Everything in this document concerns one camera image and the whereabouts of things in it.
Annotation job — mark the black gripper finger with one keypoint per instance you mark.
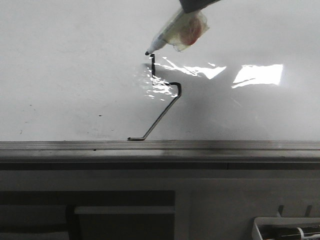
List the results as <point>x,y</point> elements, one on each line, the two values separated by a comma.
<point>190,6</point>

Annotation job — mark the white whiteboard marker with tape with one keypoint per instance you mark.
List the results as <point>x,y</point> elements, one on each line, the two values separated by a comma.
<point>181,31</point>

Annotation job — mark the white marker holder tray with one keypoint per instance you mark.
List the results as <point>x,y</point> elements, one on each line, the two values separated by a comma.
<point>261,224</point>

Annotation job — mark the black marker in tray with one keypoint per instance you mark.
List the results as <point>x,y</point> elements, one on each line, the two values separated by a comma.
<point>292,233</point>

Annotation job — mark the white whiteboard with metal frame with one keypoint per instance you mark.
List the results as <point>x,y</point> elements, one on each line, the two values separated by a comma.
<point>77,91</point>

